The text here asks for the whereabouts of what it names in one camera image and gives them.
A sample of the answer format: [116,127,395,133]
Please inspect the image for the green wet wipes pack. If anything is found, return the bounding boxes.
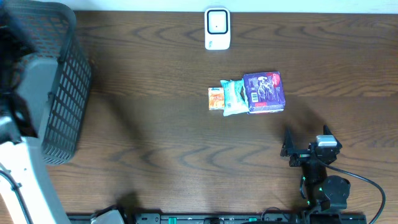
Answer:
[220,79,249,116]

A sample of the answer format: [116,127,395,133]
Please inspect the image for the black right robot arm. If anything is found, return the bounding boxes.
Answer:
[280,125,351,212]

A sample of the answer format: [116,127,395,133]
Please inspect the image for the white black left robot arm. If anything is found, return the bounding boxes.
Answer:
[1,6,70,223]

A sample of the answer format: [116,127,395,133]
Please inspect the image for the purple Carefree pad pack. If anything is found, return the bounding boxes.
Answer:
[243,72,286,114]

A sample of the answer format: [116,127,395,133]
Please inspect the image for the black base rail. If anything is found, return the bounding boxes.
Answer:
[67,212,368,224]

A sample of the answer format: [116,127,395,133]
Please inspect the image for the white barcode scanner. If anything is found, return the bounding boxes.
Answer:
[204,7,231,50]

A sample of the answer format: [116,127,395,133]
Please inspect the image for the grey plastic basket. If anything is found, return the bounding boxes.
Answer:
[1,1,92,166]

